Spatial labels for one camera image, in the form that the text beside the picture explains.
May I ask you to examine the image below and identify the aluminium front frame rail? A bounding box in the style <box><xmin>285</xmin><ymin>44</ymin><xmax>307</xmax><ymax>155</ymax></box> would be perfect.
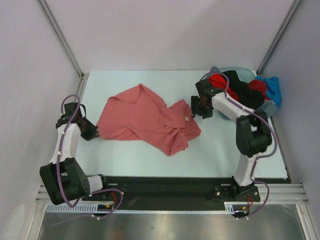
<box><xmin>35</xmin><ymin>183</ymin><xmax>309</xmax><ymax>205</ymax></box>

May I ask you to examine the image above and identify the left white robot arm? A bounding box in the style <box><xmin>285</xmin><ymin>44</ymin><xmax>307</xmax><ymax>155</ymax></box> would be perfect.
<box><xmin>39</xmin><ymin>102</ymin><xmax>111</xmax><ymax>206</ymax></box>

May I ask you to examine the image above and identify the right aluminium corner post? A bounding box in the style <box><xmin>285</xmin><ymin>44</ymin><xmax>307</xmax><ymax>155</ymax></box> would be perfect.
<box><xmin>256</xmin><ymin>0</ymin><xmax>304</xmax><ymax>75</ymax></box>

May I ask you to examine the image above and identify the pink t shirt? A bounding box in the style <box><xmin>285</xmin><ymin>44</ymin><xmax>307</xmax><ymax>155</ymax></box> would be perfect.
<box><xmin>96</xmin><ymin>84</ymin><xmax>202</xmax><ymax>156</ymax></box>

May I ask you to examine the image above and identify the grey blue t shirt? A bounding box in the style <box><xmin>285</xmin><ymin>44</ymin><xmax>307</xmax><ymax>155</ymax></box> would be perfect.
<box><xmin>201</xmin><ymin>72</ymin><xmax>278</xmax><ymax>118</ymax></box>

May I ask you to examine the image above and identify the white slotted cable duct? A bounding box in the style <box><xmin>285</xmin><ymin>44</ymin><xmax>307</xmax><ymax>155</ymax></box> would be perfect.
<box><xmin>46</xmin><ymin>202</ymin><xmax>249</xmax><ymax>215</ymax></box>

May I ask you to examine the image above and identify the aluminium corner post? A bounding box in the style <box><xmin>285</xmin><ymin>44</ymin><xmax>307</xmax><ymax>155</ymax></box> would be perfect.
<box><xmin>36</xmin><ymin>0</ymin><xmax>85</xmax><ymax>79</ymax></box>
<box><xmin>256</xmin><ymin>0</ymin><xmax>304</xmax><ymax>75</ymax></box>

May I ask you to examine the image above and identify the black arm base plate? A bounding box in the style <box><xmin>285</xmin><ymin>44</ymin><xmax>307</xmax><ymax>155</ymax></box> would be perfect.
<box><xmin>49</xmin><ymin>174</ymin><xmax>292</xmax><ymax>212</ymax></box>

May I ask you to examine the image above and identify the bright red t shirt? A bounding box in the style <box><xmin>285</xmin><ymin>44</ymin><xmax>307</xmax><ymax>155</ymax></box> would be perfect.
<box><xmin>208</xmin><ymin>73</ymin><xmax>239</xmax><ymax>101</ymax></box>

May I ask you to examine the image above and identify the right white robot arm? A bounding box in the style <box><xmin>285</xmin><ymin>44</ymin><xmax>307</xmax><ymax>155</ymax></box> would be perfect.
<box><xmin>191</xmin><ymin>79</ymin><xmax>277</xmax><ymax>201</ymax></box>

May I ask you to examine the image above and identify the left aluminium corner post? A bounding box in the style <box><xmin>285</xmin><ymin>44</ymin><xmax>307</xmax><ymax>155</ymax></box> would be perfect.
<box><xmin>36</xmin><ymin>0</ymin><xmax>85</xmax><ymax>79</ymax></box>

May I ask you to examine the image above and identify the dark red t shirt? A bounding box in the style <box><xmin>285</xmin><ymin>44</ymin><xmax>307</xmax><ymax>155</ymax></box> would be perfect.
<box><xmin>248</xmin><ymin>79</ymin><xmax>269</xmax><ymax>100</ymax></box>

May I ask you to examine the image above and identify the black t shirt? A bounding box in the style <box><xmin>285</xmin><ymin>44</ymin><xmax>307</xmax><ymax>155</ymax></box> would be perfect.
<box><xmin>223</xmin><ymin>70</ymin><xmax>265</xmax><ymax>110</ymax></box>

